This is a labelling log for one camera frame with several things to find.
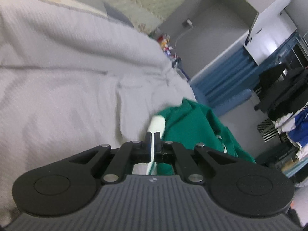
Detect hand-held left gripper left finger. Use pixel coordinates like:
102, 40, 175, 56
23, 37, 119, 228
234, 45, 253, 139
69, 131, 153, 184

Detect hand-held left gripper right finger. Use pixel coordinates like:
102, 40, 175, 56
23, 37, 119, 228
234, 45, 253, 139
154, 131, 237, 184

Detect green hoodie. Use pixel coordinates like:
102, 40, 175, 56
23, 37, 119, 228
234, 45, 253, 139
132, 97, 257, 176

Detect metal clothes rack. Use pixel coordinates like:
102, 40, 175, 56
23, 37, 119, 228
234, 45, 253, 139
289, 31, 308, 68

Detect blue nightstand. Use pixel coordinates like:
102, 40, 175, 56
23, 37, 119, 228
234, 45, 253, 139
177, 64, 192, 81

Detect blue covered chair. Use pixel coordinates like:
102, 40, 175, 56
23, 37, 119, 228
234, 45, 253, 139
194, 88, 252, 117

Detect red white packets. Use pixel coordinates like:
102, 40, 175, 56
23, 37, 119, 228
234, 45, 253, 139
164, 46, 176, 59

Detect blue curtain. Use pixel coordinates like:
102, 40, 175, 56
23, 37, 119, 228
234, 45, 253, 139
190, 32, 301, 106

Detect grey blanket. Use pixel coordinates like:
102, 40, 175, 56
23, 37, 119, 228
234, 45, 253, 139
0, 0, 195, 222

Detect striped hanging garment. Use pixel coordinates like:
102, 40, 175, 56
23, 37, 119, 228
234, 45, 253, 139
257, 118, 282, 143

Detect white hanging jacket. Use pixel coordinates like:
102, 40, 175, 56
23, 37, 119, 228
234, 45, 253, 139
274, 111, 301, 131

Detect stack of books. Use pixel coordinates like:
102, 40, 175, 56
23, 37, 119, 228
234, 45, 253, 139
281, 156, 308, 177

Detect blue sports jersey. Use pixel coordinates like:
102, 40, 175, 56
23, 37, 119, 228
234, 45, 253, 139
286, 106, 308, 150

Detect grey cabinet door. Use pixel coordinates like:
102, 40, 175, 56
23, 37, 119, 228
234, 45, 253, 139
244, 0, 304, 65

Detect white charger cable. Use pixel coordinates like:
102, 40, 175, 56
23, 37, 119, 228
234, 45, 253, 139
174, 26, 193, 60

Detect grey wall cabinet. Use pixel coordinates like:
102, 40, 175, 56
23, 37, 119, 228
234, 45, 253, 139
150, 0, 260, 82

